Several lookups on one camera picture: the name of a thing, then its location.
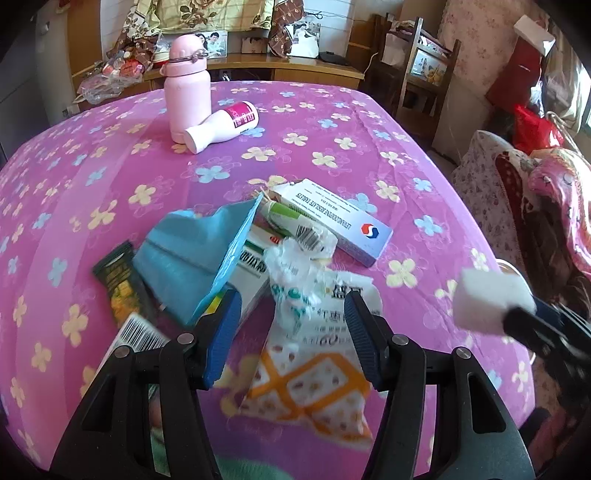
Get small standing photo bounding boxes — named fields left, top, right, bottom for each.
left=286, top=21, right=322, bottom=46

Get framed couple photo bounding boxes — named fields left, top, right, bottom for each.
left=157, top=30, right=229, bottom=62

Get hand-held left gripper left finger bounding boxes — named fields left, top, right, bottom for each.
left=48, top=289, right=243, bottom=480

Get pink water bottle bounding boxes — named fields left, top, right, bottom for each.
left=160, top=36, right=212, bottom=144

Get white barcode packet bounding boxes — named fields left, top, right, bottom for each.
left=95, top=313, right=172, bottom=402

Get white orange patterned bag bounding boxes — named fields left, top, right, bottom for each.
left=240, top=270, right=384, bottom=439

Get white blue medicine box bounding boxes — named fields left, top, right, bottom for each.
left=269, top=179, right=394, bottom=268

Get wooden sideboard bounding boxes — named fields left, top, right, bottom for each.
left=74, top=52, right=365, bottom=112

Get grey cabinet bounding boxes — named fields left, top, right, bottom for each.
left=0, top=0, right=71, bottom=158

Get white foam cube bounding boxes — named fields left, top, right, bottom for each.
left=453, top=269, right=537, bottom=334

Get red hanging cloth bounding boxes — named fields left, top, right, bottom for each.
left=487, top=39, right=542, bottom=112

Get red plastic bag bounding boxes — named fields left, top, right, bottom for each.
left=512, top=104, right=565, bottom=151

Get clear plastic wrap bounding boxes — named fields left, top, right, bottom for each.
left=268, top=235, right=341, bottom=333

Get pink satin quilt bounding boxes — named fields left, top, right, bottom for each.
left=529, top=148, right=591, bottom=260

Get toothpick pack green label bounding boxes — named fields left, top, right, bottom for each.
left=253, top=187, right=334, bottom=253

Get floral quilt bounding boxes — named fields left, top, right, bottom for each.
left=455, top=130, right=523, bottom=260

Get yellow floral hanging cloth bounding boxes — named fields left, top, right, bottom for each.
left=139, top=0, right=276, bottom=34

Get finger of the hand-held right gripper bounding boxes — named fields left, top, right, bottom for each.
left=536, top=299, right=591, bottom=340
left=503, top=308, right=591, bottom=386

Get green white medicine box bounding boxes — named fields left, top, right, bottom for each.
left=198, top=222, right=288, bottom=334

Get dark wooden chair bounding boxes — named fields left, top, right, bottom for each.
left=365, top=14, right=462, bottom=145

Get blue face mask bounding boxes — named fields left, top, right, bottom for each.
left=132, top=194, right=264, bottom=329

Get white bottle magenta label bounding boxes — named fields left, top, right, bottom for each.
left=184, top=102, right=260, bottom=155

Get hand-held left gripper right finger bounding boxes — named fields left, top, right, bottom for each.
left=344, top=291, right=537, bottom=480

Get dark snack sachet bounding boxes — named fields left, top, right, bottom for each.
left=91, top=240, right=160, bottom=331

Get pile of plastic bags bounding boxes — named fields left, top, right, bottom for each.
left=76, top=46, right=156, bottom=105

